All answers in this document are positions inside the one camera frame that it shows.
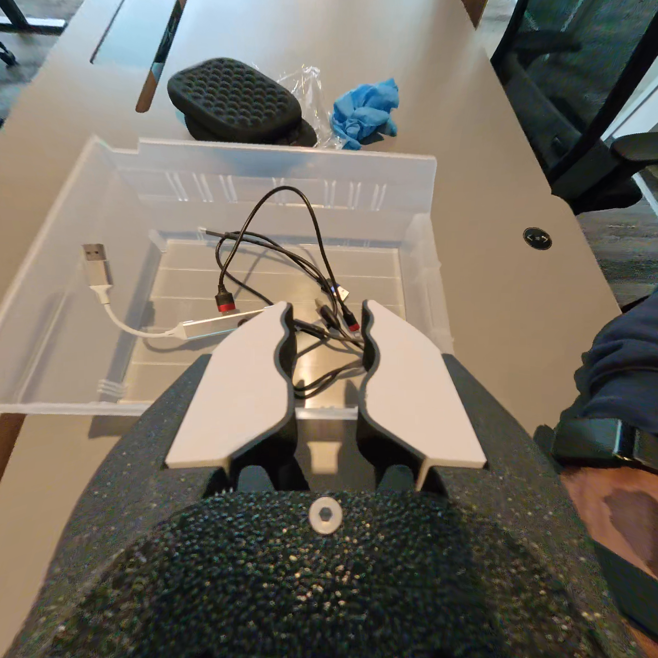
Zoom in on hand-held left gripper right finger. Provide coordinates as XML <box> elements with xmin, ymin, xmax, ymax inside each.
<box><xmin>356</xmin><ymin>299</ymin><xmax>488</xmax><ymax>491</ymax></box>

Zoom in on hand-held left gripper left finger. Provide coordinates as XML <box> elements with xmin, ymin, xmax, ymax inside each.
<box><xmin>164</xmin><ymin>301</ymin><xmax>300</xmax><ymax>490</ymax></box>

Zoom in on black multi-head usb cable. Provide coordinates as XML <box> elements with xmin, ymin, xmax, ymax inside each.
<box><xmin>205</xmin><ymin>185</ymin><xmax>372</xmax><ymax>401</ymax></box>

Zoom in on clear plastic bin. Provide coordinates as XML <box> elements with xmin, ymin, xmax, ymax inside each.
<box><xmin>0</xmin><ymin>135</ymin><xmax>456</xmax><ymax>418</ymax></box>

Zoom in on silver usb hub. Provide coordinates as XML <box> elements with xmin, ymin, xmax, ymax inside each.
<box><xmin>81</xmin><ymin>243</ymin><xmax>269</xmax><ymax>344</ymax></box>

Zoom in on person's right forearm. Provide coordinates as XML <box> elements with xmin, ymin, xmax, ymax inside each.
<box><xmin>555</xmin><ymin>295</ymin><xmax>658</xmax><ymax>430</ymax></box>

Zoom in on person's right hand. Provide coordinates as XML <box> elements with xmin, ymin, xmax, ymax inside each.
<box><xmin>559</xmin><ymin>460</ymin><xmax>658</xmax><ymax>584</ymax></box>

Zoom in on black wristwatch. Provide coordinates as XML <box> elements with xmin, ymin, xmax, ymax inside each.
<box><xmin>535</xmin><ymin>415</ymin><xmax>658</xmax><ymax>473</ymax></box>

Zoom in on blue disposable gloves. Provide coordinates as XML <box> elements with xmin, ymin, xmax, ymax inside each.
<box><xmin>330</xmin><ymin>77</ymin><xmax>401</xmax><ymax>152</ymax></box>

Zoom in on black textured case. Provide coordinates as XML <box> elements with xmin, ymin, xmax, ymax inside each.
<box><xmin>167</xmin><ymin>57</ymin><xmax>319</xmax><ymax>148</ymax></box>

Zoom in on clear plastic bag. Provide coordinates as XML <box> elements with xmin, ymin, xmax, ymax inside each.
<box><xmin>277</xmin><ymin>64</ymin><xmax>342</xmax><ymax>151</ymax></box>

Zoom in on black office chair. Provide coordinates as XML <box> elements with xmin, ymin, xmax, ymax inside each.
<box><xmin>491</xmin><ymin>0</ymin><xmax>658</xmax><ymax>217</ymax></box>

